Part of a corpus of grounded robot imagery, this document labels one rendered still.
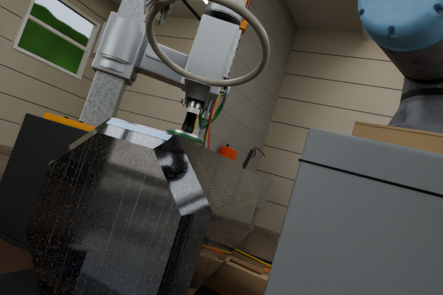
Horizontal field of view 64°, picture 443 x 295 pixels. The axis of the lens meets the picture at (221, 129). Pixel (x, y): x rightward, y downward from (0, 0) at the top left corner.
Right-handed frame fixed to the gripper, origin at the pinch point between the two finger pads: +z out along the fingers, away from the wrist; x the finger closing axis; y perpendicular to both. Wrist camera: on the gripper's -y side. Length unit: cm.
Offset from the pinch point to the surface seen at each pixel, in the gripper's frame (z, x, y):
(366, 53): -411, 416, -167
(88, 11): -478, 12, -630
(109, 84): -38, 21, -118
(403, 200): 65, 26, 72
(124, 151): 35, 20, -32
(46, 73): -303, 8, -668
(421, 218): 67, 27, 73
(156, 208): 54, 36, -20
